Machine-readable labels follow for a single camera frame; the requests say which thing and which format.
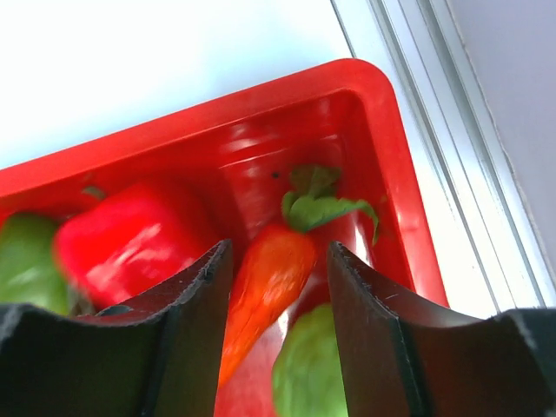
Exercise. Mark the orange toy carrot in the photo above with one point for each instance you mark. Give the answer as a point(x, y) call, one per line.
point(279, 260)

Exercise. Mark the yellow green toy fruit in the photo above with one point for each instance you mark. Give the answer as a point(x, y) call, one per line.
point(29, 273)

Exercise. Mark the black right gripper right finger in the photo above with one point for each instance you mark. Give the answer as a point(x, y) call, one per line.
point(403, 355)

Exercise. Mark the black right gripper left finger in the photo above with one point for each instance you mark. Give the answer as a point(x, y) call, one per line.
point(157, 354)

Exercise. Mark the red toy bell pepper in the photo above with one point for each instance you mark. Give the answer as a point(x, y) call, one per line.
point(133, 240)

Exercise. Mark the light green toy cabbage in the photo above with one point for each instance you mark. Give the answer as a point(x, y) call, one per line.
point(306, 376)

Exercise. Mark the red plastic tray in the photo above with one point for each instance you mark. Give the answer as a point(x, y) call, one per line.
point(235, 153)

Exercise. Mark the aluminium frame rail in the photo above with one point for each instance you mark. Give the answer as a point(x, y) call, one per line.
point(489, 255)

